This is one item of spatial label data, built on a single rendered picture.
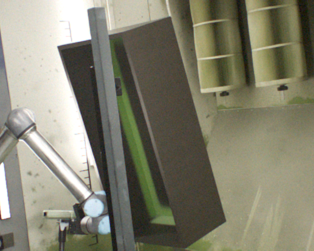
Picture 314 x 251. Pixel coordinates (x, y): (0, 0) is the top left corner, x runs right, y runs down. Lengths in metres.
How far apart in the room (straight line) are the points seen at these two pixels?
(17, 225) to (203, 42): 1.77
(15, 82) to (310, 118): 1.92
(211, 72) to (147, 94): 1.33
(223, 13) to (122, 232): 2.61
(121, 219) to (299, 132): 2.36
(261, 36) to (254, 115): 0.81
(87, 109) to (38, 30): 0.75
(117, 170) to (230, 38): 2.50
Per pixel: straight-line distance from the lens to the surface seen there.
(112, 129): 2.45
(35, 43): 4.51
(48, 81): 4.52
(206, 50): 4.81
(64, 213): 3.78
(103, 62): 2.45
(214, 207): 3.88
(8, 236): 4.41
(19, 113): 3.42
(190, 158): 3.74
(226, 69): 4.80
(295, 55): 4.41
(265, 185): 4.64
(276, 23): 4.40
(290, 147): 4.64
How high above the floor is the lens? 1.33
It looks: 3 degrees down
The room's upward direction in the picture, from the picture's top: 7 degrees counter-clockwise
